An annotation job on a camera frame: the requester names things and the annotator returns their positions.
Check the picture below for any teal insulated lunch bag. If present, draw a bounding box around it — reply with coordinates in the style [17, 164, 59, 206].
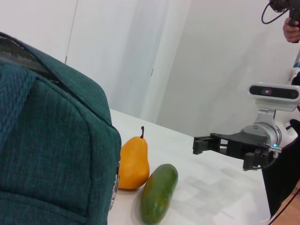
[0, 31, 122, 225]

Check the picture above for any thin red cable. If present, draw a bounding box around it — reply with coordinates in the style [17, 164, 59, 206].
[269, 187, 300, 221]

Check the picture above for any orange pear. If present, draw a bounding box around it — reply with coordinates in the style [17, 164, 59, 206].
[118, 126, 150, 190]

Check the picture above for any black controller cable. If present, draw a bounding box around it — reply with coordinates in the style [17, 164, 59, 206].
[261, 2, 291, 25]

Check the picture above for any bystander bare hand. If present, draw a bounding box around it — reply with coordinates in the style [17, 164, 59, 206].
[282, 17, 300, 44]

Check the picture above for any black handheld controller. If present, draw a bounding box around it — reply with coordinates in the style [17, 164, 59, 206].
[268, 0, 300, 27]

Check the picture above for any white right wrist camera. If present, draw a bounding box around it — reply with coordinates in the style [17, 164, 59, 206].
[247, 82, 300, 112]

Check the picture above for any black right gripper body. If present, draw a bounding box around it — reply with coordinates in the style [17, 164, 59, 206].
[210, 131, 282, 165]

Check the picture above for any grey right gripper cable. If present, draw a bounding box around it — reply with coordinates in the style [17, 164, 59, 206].
[255, 144, 282, 170]

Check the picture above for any green cucumber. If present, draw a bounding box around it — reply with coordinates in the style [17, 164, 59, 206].
[140, 163, 179, 225]

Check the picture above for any silver right camera bracket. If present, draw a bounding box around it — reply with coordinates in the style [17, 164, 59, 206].
[256, 107, 277, 125]

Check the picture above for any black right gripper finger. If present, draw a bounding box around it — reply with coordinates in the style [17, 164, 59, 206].
[193, 136, 213, 155]
[242, 152, 270, 171]

